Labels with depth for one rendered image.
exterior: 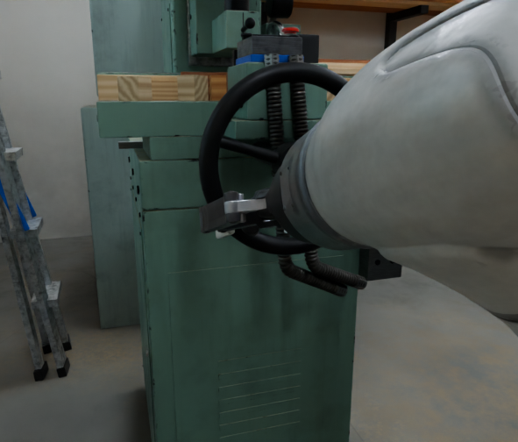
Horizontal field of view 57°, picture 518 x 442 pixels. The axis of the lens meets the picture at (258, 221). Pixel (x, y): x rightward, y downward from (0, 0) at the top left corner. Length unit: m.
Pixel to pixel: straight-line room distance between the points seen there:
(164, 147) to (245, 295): 0.33
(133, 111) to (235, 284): 0.37
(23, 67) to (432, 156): 3.22
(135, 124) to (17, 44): 2.54
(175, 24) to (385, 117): 1.04
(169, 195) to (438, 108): 0.72
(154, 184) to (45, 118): 2.50
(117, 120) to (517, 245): 0.72
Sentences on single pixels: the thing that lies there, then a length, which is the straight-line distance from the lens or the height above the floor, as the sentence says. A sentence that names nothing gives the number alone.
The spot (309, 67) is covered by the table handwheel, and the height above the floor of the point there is 0.95.
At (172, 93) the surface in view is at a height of 0.91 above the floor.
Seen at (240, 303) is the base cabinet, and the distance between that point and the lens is 0.95.
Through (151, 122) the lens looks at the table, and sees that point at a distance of 0.84.
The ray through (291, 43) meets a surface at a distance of 0.81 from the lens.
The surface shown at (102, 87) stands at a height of 0.93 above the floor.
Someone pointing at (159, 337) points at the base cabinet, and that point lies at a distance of 0.95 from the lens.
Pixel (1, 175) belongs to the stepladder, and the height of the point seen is 0.68.
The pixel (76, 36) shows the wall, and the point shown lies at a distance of 3.32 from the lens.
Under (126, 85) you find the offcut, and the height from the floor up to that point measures 0.93.
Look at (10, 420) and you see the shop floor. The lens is 1.65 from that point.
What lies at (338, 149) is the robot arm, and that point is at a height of 0.88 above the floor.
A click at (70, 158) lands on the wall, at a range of 3.33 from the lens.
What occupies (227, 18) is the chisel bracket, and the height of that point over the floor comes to 1.05.
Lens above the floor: 0.90
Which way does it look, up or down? 14 degrees down
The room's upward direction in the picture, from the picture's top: straight up
